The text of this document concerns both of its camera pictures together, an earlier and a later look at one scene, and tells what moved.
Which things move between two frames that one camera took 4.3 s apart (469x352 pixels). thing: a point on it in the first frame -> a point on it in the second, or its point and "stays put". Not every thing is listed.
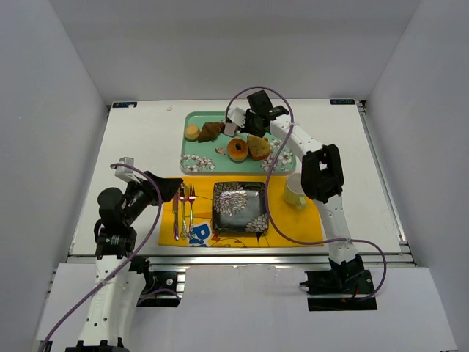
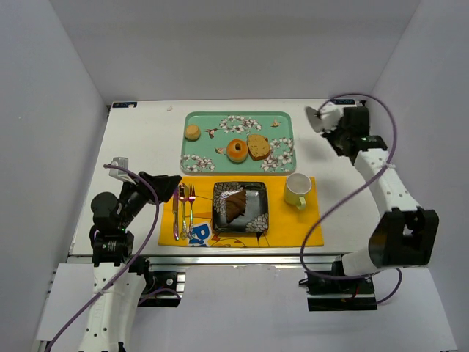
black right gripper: x=252 y=122 -> x=340 y=129
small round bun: x=192 y=132 stays put
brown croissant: x=210 y=130 -> x=235 y=205
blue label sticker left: x=124 y=104 stays put
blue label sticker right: x=342 y=102 stays put
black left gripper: x=147 y=189 stays put
